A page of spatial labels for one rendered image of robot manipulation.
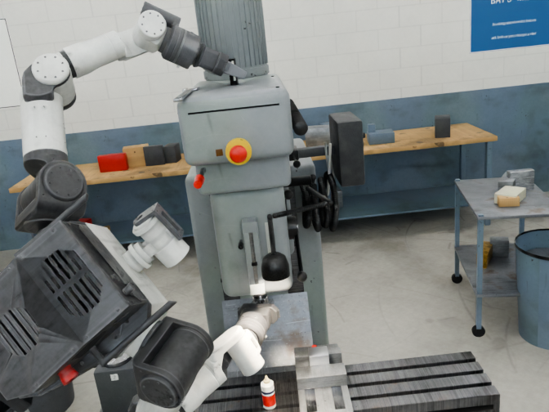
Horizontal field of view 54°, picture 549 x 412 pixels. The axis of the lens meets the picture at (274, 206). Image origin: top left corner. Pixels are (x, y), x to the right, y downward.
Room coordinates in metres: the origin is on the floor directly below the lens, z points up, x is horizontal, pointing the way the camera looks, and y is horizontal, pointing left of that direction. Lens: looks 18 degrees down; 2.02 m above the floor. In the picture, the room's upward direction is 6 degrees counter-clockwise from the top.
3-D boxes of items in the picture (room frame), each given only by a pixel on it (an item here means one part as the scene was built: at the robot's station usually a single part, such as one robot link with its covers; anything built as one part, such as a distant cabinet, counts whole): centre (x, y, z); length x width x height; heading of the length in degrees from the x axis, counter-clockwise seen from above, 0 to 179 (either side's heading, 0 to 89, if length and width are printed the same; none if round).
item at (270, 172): (1.50, 0.07, 1.68); 0.34 x 0.24 x 0.10; 0
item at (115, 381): (1.46, 0.48, 1.02); 0.22 x 0.12 x 0.20; 92
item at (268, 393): (1.40, 0.08, 0.97); 0.04 x 0.04 x 0.11
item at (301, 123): (1.49, -0.08, 1.79); 0.45 x 0.04 x 0.04; 0
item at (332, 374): (1.40, -0.09, 1.01); 0.15 x 0.06 x 0.04; 89
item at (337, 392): (1.43, -0.09, 0.97); 0.35 x 0.15 x 0.11; 179
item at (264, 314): (1.37, 0.09, 1.23); 0.13 x 0.12 x 0.10; 76
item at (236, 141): (1.22, 0.07, 1.76); 0.06 x 0.02 x 0.06; 90
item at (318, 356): (1.46, -0.09, 1.03); 0.06 x 0.05 x 0.06; 89
